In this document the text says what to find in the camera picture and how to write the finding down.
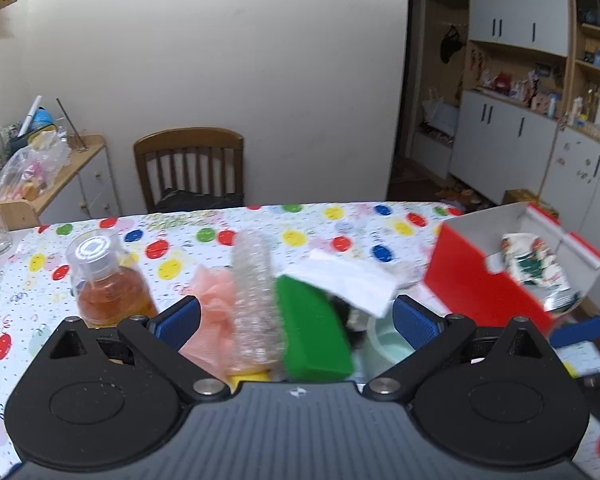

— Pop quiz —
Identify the dark wooden chair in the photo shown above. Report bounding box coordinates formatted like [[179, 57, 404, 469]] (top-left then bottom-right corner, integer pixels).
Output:
[[133, 127, 246, 215]]

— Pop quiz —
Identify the yellow cloth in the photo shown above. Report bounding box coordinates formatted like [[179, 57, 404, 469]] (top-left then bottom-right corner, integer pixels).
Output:
[[228, 370, 272, 391]]

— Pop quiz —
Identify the black hanging bag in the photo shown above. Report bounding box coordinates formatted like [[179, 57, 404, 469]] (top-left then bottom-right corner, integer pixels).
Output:
[[440, 25, 466, 65]]

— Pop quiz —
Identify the wooden side cabinet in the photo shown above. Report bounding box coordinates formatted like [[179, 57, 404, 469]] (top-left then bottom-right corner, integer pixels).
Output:
[[30, 134, 123, 226]]

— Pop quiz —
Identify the white paper bag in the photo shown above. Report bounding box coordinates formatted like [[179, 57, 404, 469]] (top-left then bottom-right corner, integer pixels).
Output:
[[422, 87, 459, 136]]

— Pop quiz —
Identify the amber liquid plastic bottle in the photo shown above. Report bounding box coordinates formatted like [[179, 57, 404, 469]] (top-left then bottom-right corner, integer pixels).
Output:
[[66, 230, 160, 329]]

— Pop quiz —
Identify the white tissue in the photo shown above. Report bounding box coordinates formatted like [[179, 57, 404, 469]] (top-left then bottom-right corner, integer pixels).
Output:
[[280, 249, 401, 318]]

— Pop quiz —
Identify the clear plastic bag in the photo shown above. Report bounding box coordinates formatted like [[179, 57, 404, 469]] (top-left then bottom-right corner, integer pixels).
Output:
[[0, 130, 73, 203]]

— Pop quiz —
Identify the white lower cabinet with stickers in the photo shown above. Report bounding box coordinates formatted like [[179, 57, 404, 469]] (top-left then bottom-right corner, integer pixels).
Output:
[[540, 125, 600, 226]]

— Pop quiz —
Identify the row of small shelf ornaments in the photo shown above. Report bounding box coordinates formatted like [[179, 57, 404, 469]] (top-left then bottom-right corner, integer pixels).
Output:
[[472, 57, 565, 118]]

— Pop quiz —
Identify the light green bowl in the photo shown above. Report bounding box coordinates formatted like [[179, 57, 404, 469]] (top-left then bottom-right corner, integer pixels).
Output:
[[361, 312, 416, 381]]

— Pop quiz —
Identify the white tube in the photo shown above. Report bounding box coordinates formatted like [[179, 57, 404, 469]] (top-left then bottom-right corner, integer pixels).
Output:
[[19, 95, 43, 138]]

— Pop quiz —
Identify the clear bubble wrap roll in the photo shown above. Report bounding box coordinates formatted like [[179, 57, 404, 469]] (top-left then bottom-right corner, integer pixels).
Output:
[[227, 232, 286, 376]]

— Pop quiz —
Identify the light wooden chair back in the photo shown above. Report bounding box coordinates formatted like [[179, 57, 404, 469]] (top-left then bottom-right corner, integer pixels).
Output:
[[0, 199, 42, 233]]

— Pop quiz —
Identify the printed wrapper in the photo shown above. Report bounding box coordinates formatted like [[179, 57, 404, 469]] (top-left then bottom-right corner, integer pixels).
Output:
[[500, 232, 586, 313]]

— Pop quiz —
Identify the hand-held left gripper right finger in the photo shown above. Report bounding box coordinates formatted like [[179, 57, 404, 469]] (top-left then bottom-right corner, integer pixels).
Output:
[[362, 294, 556, 403]]

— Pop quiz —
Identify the pink mesh bath sponge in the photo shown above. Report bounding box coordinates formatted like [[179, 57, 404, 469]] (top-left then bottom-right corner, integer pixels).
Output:
[[180, 266, 241, 376]]

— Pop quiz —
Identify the balloon print tablecloth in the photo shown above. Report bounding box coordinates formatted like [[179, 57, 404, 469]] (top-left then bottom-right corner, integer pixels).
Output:
[[0, 201, 600, 480]]

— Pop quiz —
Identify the green sponge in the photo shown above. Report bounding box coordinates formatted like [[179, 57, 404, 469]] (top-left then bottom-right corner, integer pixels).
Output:
[[275, 275, 355, 382]]

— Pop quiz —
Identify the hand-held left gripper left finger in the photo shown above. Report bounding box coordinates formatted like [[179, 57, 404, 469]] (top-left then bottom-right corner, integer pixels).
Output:
[[49, 295, 231, 405]]

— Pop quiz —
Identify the blue canister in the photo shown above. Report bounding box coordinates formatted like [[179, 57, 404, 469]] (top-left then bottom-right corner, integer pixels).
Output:
[[30, 107, 57, 133]]

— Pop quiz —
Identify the wide white upper cabinet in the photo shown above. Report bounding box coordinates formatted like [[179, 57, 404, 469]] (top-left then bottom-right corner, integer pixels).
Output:
[[467, 0, 571, 58]]

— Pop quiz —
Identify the red and white box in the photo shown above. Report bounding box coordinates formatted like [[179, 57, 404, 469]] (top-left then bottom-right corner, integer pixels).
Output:
[[424, 202, 600, 336]]

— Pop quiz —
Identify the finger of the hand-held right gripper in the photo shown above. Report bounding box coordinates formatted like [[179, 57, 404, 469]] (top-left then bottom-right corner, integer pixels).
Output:
[[550, 316, 600, 350]]

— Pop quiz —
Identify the black chair cushion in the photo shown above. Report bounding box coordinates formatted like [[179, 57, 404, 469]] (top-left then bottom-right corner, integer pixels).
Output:
[[152, 187, 245, 213]]

